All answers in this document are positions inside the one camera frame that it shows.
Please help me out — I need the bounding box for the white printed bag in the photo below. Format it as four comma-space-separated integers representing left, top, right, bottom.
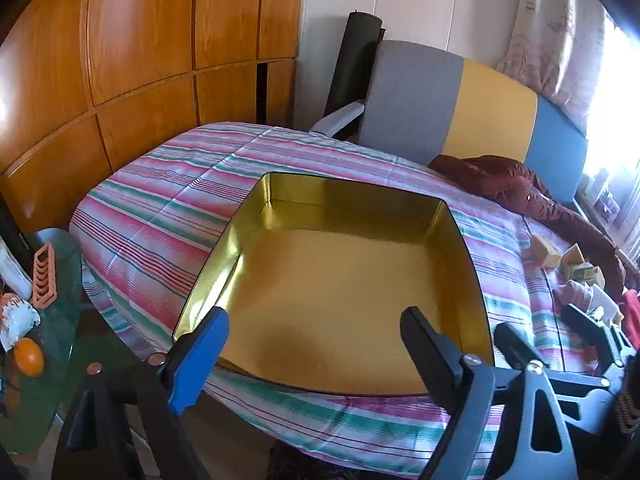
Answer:
0, 294, 41, 353

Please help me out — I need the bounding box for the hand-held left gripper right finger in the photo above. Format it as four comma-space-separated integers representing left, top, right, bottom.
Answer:
400, 306, 581, 480

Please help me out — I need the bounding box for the green glass side table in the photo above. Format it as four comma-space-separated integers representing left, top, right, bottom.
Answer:
0, 227, 101, 456

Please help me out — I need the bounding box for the white printed box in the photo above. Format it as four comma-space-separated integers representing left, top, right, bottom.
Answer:
590, 285, 624, 324

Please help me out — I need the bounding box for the orange fruit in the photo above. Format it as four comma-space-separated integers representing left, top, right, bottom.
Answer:
12, 338, 45, 377

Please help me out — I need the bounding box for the wooden wardrobe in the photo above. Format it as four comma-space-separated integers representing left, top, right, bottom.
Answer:
0, 0, 308, 241

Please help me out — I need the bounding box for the gold tin box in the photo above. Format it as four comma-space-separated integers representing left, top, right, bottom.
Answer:
171, 171, 496, 397

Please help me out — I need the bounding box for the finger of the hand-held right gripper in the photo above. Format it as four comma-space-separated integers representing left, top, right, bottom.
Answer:
561, 304, 635, 376
494, 321, 611, 397

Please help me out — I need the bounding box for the striped cloth covered desktop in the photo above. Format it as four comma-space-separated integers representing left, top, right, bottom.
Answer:
69, 122, 626, 476

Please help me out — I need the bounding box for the purple snack packet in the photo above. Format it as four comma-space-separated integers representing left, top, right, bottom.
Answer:
552, 280, 593, 308

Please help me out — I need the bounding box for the red fleece blanket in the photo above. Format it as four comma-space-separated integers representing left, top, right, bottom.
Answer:
620, 290, 640, 336

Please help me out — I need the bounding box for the maroon down jacket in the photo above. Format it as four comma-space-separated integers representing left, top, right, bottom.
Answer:
429, 154, 626, 301

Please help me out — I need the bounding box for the black rolled mat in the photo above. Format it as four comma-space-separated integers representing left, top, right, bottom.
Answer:
325, 10, 383, 118

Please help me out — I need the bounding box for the orange ribbed holder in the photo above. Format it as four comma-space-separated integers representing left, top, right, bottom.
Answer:
32, 242, 60, 308

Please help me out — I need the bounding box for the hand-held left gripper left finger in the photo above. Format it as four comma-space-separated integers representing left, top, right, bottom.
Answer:
50, 306, 231, 480

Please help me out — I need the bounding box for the pink patterned curtain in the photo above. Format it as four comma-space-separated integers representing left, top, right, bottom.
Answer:
497, 0, 621, 136

